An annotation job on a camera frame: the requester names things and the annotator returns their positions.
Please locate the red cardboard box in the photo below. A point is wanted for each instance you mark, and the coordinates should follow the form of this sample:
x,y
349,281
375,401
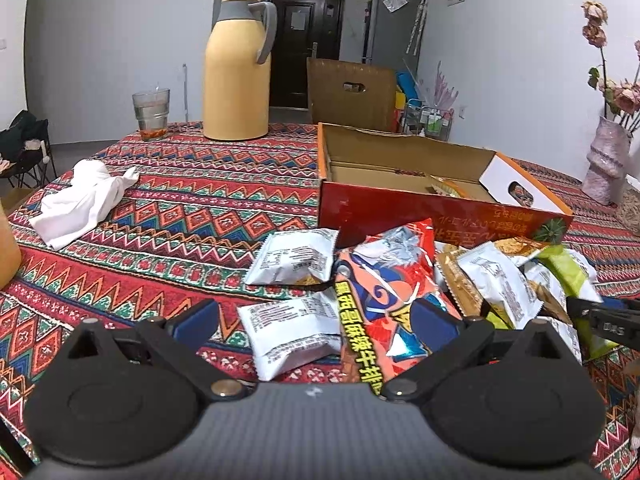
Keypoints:
x,y
400,210

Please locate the glass cup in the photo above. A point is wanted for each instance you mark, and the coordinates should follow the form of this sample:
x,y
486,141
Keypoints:
x,y
151,112

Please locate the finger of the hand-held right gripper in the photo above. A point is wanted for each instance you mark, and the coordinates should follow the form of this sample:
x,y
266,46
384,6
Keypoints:
x,y
612,327

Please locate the pink vase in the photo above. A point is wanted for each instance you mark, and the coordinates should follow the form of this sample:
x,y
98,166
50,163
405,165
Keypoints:
x,y
605,160

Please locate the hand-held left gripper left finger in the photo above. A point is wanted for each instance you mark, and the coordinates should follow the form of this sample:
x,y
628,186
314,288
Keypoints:
x,y
192,322

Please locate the pink feather decoration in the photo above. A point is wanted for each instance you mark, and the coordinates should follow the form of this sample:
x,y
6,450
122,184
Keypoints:
x,y
442,87

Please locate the white cloth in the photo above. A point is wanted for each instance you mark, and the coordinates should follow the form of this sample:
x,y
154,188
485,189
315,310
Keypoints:
x,y
82,205

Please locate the white paper sheet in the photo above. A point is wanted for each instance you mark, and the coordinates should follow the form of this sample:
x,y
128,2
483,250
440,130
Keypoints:
x,y
298,19

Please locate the orange snack packet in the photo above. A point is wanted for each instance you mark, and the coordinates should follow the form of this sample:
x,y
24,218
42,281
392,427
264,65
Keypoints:
x,y
450,187

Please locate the dark door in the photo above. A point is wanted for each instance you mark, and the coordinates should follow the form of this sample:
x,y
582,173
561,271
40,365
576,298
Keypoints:
x,y
300,70

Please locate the yellow thermos jug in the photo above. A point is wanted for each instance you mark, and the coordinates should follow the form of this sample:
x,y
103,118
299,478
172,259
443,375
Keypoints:
x,y
235,85

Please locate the brown chair back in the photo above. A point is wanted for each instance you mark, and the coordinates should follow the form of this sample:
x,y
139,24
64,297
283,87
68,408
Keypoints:
x,y
340,105

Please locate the green snack packet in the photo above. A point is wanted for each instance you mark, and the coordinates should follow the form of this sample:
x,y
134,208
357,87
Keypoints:
x,y
565,270

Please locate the dried pink flowers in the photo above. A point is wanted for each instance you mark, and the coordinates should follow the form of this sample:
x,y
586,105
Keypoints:
x,y
594,30

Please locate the folding chair with dark clothes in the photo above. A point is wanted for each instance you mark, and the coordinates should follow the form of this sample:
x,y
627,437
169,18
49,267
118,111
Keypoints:
x,y
22,140

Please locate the white folded umbrella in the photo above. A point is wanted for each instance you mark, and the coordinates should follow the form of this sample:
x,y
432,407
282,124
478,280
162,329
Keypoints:
x,y
417,25

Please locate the grey refrigerator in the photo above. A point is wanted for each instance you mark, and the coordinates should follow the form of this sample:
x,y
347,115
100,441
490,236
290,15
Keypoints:
x,y
387,35

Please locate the gold brown snack packet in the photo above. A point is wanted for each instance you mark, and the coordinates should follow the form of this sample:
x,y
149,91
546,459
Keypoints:
x,y
462,285

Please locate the blue bag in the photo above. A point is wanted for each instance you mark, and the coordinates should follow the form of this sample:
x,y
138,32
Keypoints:
x,y
407,87

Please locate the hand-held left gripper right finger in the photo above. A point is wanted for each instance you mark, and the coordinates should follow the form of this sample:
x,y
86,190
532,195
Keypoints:
x,y
434,325

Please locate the small cardboard box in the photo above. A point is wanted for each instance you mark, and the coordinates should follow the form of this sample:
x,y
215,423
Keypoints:
x,y
15,199

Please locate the woven straw mat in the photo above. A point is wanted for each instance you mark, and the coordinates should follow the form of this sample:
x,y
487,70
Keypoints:
x,y
630,212

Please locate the clear plastic pouch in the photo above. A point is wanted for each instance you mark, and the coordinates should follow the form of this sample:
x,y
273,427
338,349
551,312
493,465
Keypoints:
x,y
395,2

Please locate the red cartoon chip bag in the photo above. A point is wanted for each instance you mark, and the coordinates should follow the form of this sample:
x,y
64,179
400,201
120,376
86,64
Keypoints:
x,y
385,280

